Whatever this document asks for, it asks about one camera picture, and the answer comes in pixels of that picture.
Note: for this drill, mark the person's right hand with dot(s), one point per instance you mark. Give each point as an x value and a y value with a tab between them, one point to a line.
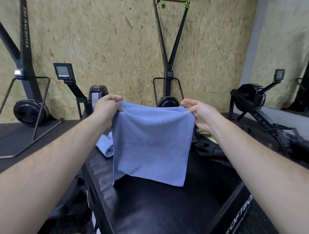
205	115

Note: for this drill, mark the person's left hand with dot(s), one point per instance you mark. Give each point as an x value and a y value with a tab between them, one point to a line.
105	109

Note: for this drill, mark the person's left thumb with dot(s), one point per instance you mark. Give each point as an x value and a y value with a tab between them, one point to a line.
119	107

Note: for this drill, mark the person's right thumb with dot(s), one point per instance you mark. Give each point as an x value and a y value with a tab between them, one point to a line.
191	112

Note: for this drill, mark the blue towel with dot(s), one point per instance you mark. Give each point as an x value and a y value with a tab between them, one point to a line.
105	144
151	142

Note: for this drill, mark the person's right forearm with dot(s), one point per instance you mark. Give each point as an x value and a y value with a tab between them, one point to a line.
260	173

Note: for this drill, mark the person's left forearm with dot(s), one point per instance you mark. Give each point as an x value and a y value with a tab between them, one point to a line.
53	166

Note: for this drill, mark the black rowing machine grey flywheel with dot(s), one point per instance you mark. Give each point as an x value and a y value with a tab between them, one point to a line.
94	96

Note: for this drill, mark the black bag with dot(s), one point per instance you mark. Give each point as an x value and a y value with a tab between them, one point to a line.
207	147

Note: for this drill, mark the rolled blue towel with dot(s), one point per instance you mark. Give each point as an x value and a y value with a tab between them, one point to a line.
105	144

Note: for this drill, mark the black rowing machine white lettering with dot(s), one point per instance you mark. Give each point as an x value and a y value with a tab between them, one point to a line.
251	95

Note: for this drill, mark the black ski machine with platform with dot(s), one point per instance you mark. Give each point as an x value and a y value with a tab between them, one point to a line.
28	111

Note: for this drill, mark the black soft plyo box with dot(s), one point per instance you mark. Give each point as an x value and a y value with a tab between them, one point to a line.
164	207

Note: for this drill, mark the wall mirror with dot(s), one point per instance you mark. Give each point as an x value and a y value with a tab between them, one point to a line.
284	55

